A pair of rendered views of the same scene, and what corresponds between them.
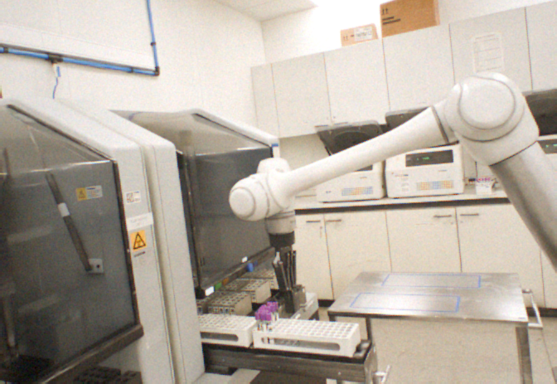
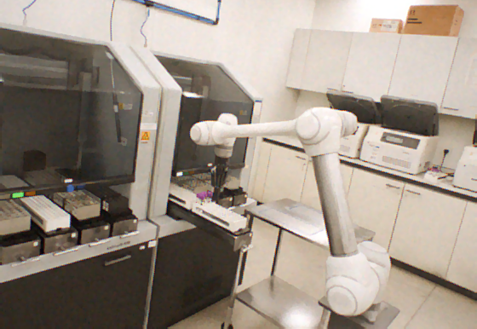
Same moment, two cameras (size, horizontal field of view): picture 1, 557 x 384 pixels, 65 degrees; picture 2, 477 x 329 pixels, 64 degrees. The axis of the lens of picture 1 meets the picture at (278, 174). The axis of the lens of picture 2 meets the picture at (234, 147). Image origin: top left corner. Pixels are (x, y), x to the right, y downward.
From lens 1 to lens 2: 75 cm
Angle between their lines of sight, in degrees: 15
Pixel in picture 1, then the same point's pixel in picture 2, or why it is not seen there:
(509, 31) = not seen: outside the picture
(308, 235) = (294, 166)
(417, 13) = (437, 21)
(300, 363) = (209, 226)
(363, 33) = (389, 25)
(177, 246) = (167, 145)
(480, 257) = (410, 226)
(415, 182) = (382, 154)
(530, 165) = (323, 163)
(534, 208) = (319, 185)
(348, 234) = not seen: hidden behind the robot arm
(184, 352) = (156, 199)
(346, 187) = not seen: hidden behind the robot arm
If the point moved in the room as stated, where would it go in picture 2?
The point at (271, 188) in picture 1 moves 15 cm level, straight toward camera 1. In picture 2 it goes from (212, 131) to (201, 135)
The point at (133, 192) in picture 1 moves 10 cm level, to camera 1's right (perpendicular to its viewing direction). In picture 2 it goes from (149, 110) to (168, 114)
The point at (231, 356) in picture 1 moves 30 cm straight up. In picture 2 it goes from (180, 210) to (186, 157)
